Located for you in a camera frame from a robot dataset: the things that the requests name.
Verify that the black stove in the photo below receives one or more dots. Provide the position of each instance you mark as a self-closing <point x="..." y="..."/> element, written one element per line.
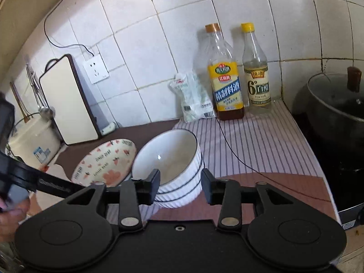
<point x="327" y="182"/>

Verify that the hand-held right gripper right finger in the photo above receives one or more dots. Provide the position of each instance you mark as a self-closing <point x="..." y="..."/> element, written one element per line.
<point x="207" y="187"/>

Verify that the cream utensil holder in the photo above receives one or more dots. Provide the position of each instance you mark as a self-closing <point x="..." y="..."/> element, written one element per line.
<point x="34" y="142"/>

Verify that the white plastic bag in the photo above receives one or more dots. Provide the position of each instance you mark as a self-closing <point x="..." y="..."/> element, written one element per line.
<point x="193" y="99"/>

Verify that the dark brown mat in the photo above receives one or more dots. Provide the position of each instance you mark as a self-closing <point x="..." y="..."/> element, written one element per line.
<point x="113" y="135"/>

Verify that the white wall socket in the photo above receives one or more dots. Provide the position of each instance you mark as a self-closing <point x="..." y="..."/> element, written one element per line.
<point x="96" y="68"/>

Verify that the metal ladle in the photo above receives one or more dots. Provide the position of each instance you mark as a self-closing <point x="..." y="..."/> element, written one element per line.
<point x="45" y="112"/>

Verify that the striped cloth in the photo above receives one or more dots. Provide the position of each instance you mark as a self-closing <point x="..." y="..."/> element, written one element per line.
<point x="256" y="145"/>

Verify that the clear vinegar bottle yellow cap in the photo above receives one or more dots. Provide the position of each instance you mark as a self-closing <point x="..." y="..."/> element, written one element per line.
<point x="257" y="85"/>

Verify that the glass pot lid brown knob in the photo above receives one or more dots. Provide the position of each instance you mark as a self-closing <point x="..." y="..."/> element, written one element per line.
<point x="335" y="91"/>

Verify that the dark cooking pot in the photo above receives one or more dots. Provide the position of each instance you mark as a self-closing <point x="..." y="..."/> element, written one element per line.
<point x="321" y="125"/>

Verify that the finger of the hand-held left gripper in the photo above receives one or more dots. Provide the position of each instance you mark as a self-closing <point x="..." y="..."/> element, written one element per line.
<point x="59" y="187"/>

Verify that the wooden spatula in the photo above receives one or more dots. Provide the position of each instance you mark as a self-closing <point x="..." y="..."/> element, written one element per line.
<point x="18" y="102"/>

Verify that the cooking wine bottle yellow label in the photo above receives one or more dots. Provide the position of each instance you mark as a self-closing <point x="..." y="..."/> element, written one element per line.
<point x="227" y="85"/>

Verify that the white cutting board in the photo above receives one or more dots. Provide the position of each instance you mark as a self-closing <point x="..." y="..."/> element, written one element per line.
<point x="71" y="99"/>

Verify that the person's left hand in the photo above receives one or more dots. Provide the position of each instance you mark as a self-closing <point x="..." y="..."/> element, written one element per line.
<point x="11" y="216"/>

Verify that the pink floral plate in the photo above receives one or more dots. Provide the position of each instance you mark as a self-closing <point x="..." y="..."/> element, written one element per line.
<point x="105" y="162"/>

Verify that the white ribbed bowl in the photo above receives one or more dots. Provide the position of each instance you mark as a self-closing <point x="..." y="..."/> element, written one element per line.
<point x="167" y="153"/>
<point x="182" y="202"/>
<point x="187" y="189"/>

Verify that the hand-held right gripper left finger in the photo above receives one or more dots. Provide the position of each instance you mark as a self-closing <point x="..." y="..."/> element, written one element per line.
<point x="155" y="184"/>

